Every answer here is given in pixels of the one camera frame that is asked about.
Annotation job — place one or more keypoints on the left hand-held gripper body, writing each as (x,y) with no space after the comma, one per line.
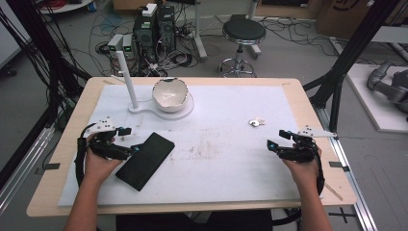
(106,149)

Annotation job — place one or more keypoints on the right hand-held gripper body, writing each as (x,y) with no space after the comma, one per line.
(300,150)

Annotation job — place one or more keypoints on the black rectangular case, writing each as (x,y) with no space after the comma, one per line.
(146,162)

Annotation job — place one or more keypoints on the person's left hand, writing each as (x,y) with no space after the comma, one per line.
(97,166)

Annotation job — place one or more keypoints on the person's right hand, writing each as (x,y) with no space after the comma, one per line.
(301,171)

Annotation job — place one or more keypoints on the small silver keys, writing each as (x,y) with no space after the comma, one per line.
(256,122)

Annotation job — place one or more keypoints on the light wooden table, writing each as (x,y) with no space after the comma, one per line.
(314,106)

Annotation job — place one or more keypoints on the black tape strip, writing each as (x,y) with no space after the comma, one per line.
(338,165)
(51,166)

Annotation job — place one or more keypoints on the white stand with pole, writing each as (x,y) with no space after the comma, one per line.
(130,83)

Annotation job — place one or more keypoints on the white eggshell-shaped bowl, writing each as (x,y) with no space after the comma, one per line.
(169,96)

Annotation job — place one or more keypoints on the white table mat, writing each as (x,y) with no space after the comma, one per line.
(218,166)

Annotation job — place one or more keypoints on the white floor platform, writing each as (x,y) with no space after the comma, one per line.
(369,102)

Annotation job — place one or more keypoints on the grey power supply unit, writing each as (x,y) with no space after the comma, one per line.
(114,43)
(128,46)

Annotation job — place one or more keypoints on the person's dark clothing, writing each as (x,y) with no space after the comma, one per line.
(192,223)

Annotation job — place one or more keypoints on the black computer tower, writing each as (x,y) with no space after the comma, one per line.
(145,35)
(166,29)

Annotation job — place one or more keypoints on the black round stool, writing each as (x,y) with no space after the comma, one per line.
(243,31)

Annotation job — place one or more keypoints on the white metal table leg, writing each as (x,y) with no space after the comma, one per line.
(199,38)

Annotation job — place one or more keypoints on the white box on tower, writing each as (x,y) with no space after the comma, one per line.
(149,9)

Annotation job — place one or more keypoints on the cardboard box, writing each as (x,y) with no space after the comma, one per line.
(352,16)

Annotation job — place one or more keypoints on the aluminium rail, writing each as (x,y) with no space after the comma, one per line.
(22,166)
(356,186)

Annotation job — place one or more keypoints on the black metal frame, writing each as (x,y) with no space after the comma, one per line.
(352,48)

